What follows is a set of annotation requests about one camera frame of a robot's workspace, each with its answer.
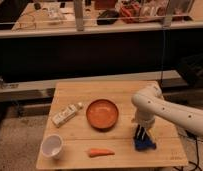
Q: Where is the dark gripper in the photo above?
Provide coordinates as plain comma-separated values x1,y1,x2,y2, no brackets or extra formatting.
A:
134,125,156,151

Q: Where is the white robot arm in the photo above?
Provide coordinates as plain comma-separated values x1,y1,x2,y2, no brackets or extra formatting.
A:
131,84,203,151

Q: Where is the wooden table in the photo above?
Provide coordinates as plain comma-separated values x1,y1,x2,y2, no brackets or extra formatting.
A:
36,81,188,170

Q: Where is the orange carrot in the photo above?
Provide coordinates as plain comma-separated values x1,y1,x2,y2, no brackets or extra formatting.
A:
87,148,115,157

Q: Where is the orange round plate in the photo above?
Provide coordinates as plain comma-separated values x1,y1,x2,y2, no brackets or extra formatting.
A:
86,99,119,130

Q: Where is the white cup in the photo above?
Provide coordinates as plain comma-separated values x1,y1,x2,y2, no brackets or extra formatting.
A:
41,134,63,159

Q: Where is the red object on bench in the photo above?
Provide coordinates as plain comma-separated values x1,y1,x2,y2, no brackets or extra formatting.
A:
119,3,141,23

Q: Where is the black bag on bench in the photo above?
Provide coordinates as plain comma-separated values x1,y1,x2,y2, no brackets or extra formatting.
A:
97,10,119,25

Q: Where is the background workbench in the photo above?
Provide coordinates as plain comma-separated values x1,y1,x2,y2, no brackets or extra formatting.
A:
0,0,203,38

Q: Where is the black cable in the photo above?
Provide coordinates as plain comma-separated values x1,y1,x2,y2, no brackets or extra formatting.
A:
184,129,203,171

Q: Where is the metal post right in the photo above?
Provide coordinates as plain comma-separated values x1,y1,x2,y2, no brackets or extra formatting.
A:
162,0,178,28

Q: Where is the metal post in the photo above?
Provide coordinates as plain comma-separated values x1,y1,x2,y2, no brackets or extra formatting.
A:
73,0,84,31
162,0,178,28

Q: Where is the metal post left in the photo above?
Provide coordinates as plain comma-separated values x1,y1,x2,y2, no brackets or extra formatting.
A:
73,0,84,31

